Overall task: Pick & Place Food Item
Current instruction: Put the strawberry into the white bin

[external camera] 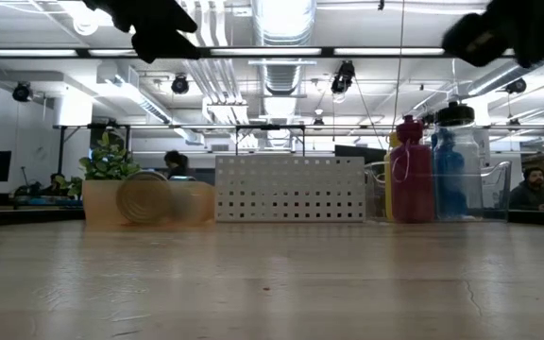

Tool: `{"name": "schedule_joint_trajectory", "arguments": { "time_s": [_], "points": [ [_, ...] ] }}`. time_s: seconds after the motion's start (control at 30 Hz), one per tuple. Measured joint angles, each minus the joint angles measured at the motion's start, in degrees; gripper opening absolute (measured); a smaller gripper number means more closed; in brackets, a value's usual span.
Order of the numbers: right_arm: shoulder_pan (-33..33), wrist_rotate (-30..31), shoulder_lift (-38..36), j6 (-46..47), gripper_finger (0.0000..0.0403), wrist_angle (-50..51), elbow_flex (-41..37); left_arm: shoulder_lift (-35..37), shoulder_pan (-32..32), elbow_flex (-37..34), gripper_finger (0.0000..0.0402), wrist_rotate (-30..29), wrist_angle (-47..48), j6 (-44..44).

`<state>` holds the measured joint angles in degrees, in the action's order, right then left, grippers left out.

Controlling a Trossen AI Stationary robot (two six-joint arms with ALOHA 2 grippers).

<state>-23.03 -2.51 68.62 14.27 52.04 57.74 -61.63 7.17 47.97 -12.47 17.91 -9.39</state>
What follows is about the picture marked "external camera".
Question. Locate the person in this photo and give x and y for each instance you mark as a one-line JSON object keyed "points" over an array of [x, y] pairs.
{"points": [[53, 181], [176, 165], [534, 191]]}

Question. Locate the white round pillar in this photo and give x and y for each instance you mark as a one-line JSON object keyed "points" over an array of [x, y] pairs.
{"points": [[484, 141]]}

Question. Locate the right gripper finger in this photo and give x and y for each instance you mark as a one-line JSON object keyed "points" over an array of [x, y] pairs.
{"points": [[477, 40]]}

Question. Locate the green artificial plant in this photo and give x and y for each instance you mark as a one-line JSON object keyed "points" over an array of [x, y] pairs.
{"points": [[109, 163]]}

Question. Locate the yellow plastic squeeze bottle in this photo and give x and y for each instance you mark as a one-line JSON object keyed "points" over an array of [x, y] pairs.
{"points": [[387, 184]]}

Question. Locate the white perforated metal basket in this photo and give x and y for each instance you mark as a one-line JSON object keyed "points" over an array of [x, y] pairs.
{"points": [[291, 189]]}

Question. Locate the black ceiling light rail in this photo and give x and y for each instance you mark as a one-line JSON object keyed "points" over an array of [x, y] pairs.
{"points": [[272, 51]]}

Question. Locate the black ceiling lamp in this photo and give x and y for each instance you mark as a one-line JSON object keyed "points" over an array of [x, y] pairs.
{"points": [[180, 85], [343, 78], [22, 92], [516, 86]]}

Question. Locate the blue plastic squeeze bottle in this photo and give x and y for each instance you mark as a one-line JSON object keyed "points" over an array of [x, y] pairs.
{"points": [[449, 179]]}

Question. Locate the blue solid white tuna can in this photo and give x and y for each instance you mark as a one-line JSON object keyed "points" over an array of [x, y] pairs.
{"points": [[144, 198]]}

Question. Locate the black aluminium table frame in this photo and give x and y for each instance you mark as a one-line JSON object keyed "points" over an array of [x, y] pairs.
{"points": [[541, 218], [36, 216]]}

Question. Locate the clear bottle with black cap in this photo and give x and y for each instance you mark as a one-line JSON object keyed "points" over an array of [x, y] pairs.
{"points": [[465, 141]]}

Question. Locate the clear plastic tray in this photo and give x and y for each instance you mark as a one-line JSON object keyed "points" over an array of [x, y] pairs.
{"points": [[498, 189]]}

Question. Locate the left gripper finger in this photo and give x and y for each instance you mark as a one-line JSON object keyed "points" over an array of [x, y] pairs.
{"points": [[149, 16], [163, 47]]}

